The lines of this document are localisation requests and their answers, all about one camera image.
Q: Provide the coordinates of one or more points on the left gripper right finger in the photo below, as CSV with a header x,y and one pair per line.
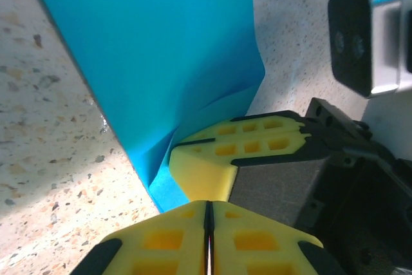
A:
x,y
257,242

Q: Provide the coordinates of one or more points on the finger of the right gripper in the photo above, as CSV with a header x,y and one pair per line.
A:
x,y
257,127
206,172

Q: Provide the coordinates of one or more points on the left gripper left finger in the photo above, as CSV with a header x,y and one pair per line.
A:
x,y
161,242

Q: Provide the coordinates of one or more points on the blue paper sheet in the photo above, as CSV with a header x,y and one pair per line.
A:
x,y
154,46

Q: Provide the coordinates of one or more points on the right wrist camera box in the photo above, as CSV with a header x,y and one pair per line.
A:
x,y
354,43

